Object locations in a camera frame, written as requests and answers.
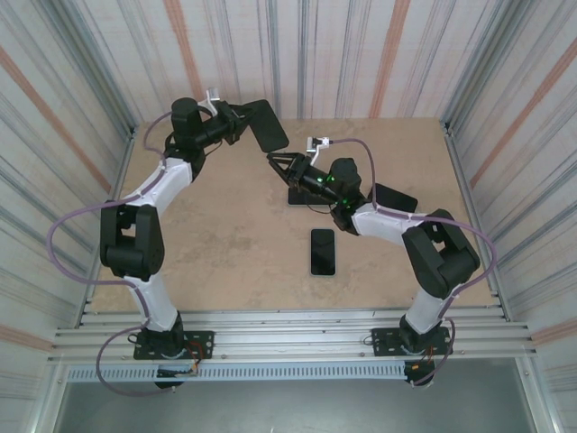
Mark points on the black phone case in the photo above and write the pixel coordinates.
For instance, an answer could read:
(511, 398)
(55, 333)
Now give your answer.
(275, 147)
(411, 204)

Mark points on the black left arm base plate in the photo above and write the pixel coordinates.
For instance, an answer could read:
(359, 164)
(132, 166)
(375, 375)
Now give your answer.
(203, 343)

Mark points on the black under-rail mount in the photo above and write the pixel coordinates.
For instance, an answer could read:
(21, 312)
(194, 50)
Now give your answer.
(169, 384)
(421, 376)

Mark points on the aluminium side rail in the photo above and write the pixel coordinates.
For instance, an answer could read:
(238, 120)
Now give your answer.
(451, 142)
(128, 146)

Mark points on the black phone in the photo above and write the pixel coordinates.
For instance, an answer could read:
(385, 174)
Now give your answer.
(323, 275)

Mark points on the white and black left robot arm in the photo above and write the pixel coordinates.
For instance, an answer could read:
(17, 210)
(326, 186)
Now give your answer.
(176, 176)

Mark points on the aluminium rail frame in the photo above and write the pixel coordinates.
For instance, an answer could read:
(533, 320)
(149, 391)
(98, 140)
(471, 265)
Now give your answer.
(288, 336)

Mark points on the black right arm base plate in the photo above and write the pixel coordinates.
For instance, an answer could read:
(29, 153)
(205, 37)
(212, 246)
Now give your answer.
(383, 343)

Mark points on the small circuit board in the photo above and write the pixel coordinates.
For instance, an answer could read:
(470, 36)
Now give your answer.
(173, 371)

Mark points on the light blue phone case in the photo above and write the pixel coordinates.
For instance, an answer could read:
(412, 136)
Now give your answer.
(311, 206)

